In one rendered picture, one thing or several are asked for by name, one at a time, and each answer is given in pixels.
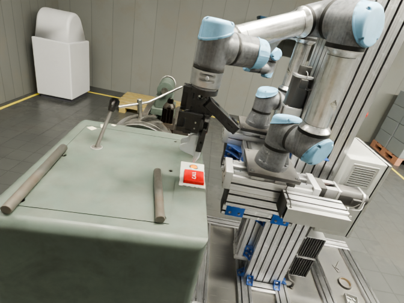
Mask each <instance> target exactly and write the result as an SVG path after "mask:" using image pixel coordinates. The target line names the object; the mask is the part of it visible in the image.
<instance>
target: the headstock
mask: <svg viewBox="0 0 404 303"><path fill-rule="evenodd" d="M101 124H104V123H102V122H98V121H91V120H83V121H81V122H80V123H79V124H77V125H76V126H75V127H74V128H73V129H72V130H71V131H70V132H69V133H68V134H67V135H66V136H65V137H64V138H62V139H61V140H60V141H59V142H58V143H57V144H55V145H54V146H53V147H52V148H51V149H50V150H49V151H48V152H47V153H46V154H45V155H44V156H43V157H42V158H40V159H39V160H38V161H37V162H36V163H35V164H34V165H33V166H32V167H31V168H30V169H29V170H28V171H26V172H25V173H24V174H23V175H22V176H21V177H19V178H18V179H17V180H16V181H15V182H14V183H13V184H12V185H11V186H10V187H9V188H8V189H7V190H6V191H4V192H3V193H2V194H1V195H0V207H1V206H2V205H3V204H4V203H5V202H6V201H7V200H8V199H9V198H10V197H11V196H12V195H13V194H14V193H15V192H16V191H17V190H18V189H19V188H20V186H21V185H22V184H23V183H24V182H25V181H26V180H27V179H28V178H29V177H30V176H31V175H32V174H33V173H34V172H35V171H36V169H37V168H38V167H39V166H40V165H41V164H42V163H43V162H44V161H45V160H46V159H47V158H48V157H49V156H50V155H51V154H52V153H53V152H54V151H55V150H56V149H57V148H58V147H59V146H60V145H61V144H65V145H66V146H67V150H66V151H65V152H64V153H63V155H62V156H61V157H60V158H59V159H58V160H57V161H56V162H55V163H54V165H53V166H52V167H51V168H50V169H49V171H48V172H47V173H46V174H45V175H44V176H43V177H42V178H41V179H40V181H39V182H38V183H37V184H36V185H35V186H34V187H33V188H32V189H31V191H30V192H29V193H28V194H27V196H26V197H25V198H24V199H23V200H22V201H21V202H20V203H19V204H18V206H17V207H16V208H15V209H14V210H13V211H12V212H11V213H9V214H6V213H3V212H1V210H0V303H191V301H192V297H193V294H194V290H195V286H196V283H197V278H198V274H199V271H200V268H201V264H202V261H203V256H204V252H205V249H206V245H207V241H208V228H207V209H206V192H205V189H202V188H194V187H189V186H180V185H179V178H180V166H181V161H183V162H190V163H195V164H203V153H202V150H201V153H200V157H199V158H198V159H197V160H196V161H195V162H192V160H193V155H190V154H188V153H186V152H184V151H181V149H180V148H179V146H180V144H181V142H180V141H181V139H182V138H184V137H187V136H185V135H178V134H173V133H166V132H159V131H155V130H147V129H140V128H135V127H129V126H121V125H117V124H115V125H116V126H112V124H110V123H108V125H107V127H106V130H105V133H104V135H103V138H102V140H101V143H100V145H102V147H103V148H102V149H100V150H93V149H91V145H93V144H96V142H97V139H98V137H99V134H100V131H101V130H102V128H101ZM91 126H93V127H95V128H96V129H94V130H90V129H89V128H88V127H91ZM155 168H160V169H161V174H162V188H163V196H164V211H165V221H164V222H163V223H157V222H156V221H155V192H154V174H153V171H154V169H155Z"/></svg>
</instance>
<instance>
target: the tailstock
mask: <svg viewBox="0 0 404 303"><path fill-rule="evenodd" d="M175 87H176V81H175V79H174V78H173V77H171V76H164V77H163V78H162V79H161V81H160V84H159V85H158V88H157V92H158V93H157V95H156V97H157V96H160V95H162V94H164V93H167V92H169V91H171V90H173V89H175ZM170 97H171V98H172V99H173V100H174V92H173V93H171V94H168V95H166V96H164V97H162V98H160V99H158V100H155V101H154V103H153V105H152V107H151V112H150V113H151V114H154V115H161V116H162V108H163V106H164V104H165V103H166V102H167V100H168V99H169V98H170Z"/></svg>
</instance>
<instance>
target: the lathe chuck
mask: <svg viewBox="0 0 404 303"><path fill-rule="evenodd" d="M137 117H138V114H137V115H130V116H128V117H125V118H124V119H122V120H120V121H119V122H118V123H117V125H121V124H123V123H127V122H130V121H141V122H145V123H149V124H152V125H154V126H156V127H157V128H159V129H160V130H161V131H163V132H166V133H171V131H170V129H169V128H168V130H167V129H166V128H165V127H164V126H163V125H162V123H163V122H161V121H160V120H158V119H157V118H154V117H152V116H149V115H143V114H142V117H144V118H143V119H137Z"/></svg>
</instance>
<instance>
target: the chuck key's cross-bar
mask: <svg viewBox="0 0 404 303"><path fill-rule="evenodd" d="M181 88H182V86H179V87H177V88H175V89H173V90H171V91H169V92H167V93H164V94H162V95H160V96H157V97H155V98H154V99H151V100H149V101H146V102H142V104H143V105H144V104H148V103H152V102H154V101H155V100H158V99H160V98H162V97H164V96H166V95H168V94H171V93H173V92H175V91H177V90H179V89H181ZM137 105H138V103H131V104H127V105H119V106H118V108H126V107H130V106H137Z"/></svg>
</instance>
